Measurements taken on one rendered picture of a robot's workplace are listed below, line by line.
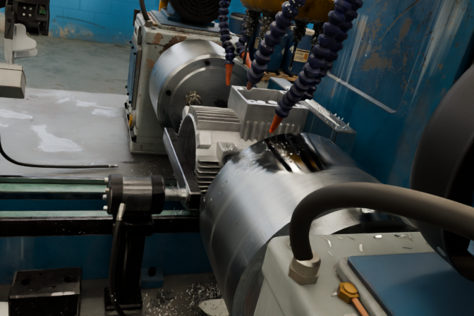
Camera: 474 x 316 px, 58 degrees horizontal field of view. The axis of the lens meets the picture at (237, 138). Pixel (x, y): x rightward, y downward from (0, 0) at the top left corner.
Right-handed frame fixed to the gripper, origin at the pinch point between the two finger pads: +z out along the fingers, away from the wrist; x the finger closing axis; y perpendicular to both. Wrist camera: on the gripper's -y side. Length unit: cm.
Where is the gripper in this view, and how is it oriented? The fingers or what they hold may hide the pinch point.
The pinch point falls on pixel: (7, 61)
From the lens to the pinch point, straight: 103.0
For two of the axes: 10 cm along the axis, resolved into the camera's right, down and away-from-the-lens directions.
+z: 0.4, 9.7, -2.6
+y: 9.4, 0.5, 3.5
